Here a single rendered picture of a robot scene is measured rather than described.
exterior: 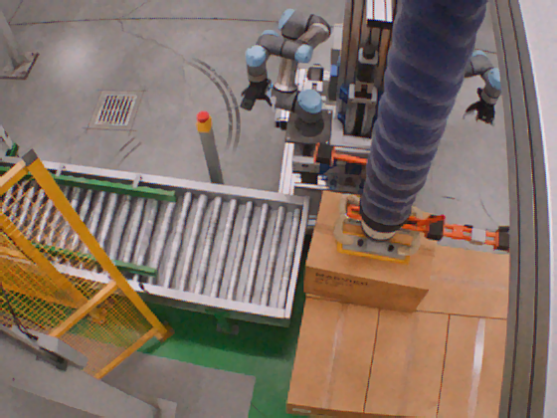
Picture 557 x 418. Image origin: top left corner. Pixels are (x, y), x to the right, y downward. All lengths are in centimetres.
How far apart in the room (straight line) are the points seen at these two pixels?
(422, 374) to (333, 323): 56
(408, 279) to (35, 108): 337
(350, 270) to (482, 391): 105
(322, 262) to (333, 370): 61
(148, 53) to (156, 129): 83
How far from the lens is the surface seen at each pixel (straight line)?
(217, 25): 488
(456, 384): 302
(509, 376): 47
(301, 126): 280
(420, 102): 161
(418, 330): 302
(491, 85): 219
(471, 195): 406
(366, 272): 264
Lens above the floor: 340
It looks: 64 degrees down
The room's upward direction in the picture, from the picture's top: 3 degrees counter-clockwise
